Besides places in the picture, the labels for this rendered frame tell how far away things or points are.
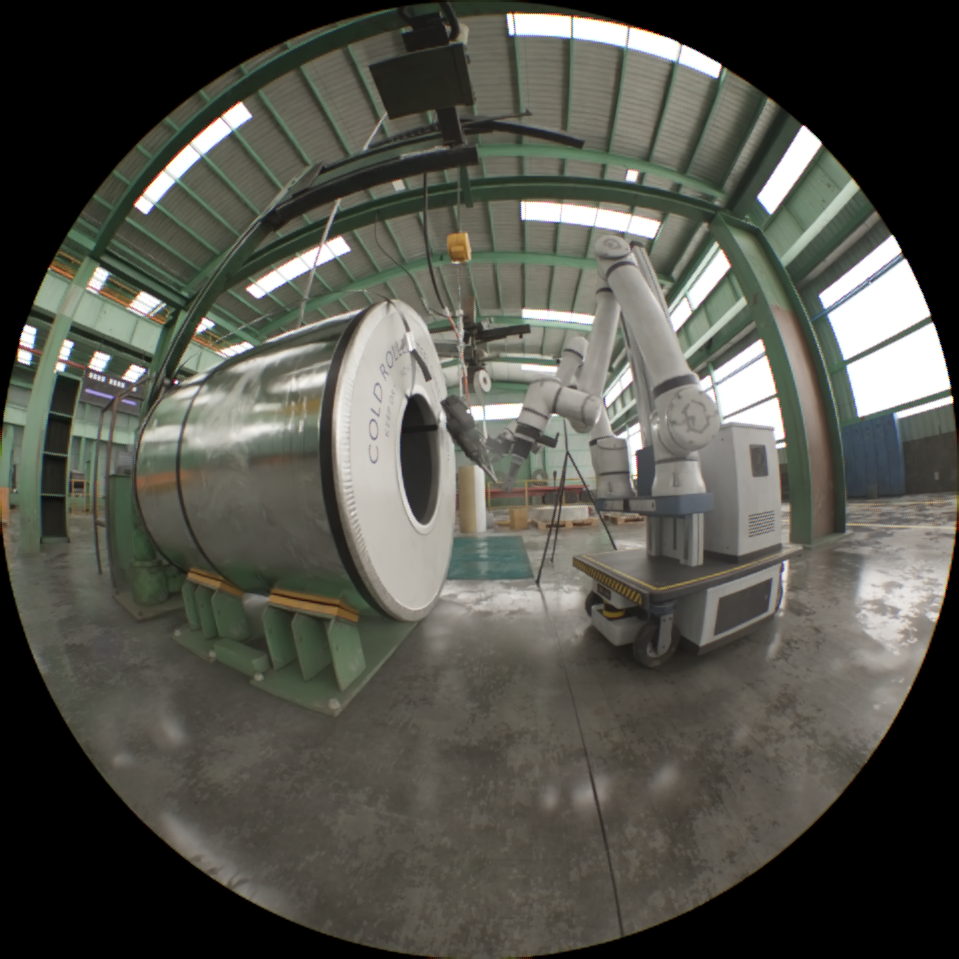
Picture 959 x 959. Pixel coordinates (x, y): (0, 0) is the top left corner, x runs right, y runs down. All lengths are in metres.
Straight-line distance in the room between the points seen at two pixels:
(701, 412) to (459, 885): 1.08
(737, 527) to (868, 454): 8.65
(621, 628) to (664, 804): 0.68
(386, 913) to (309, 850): 0.18
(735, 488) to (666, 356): 0.58
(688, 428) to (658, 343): 0.25
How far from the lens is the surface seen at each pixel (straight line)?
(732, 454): 1.25
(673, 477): 0.99
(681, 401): 0.83
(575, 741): 0.85
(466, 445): 1.27
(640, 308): 0.97
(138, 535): 2.19
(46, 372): 5.16
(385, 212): 3.87
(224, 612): 1.44
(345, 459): 0.65
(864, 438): 9.80
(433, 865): 0.66
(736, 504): 1.24
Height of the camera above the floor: 0.61
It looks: 4 degrees up
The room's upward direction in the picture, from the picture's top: 2 degrees counter-clockwise
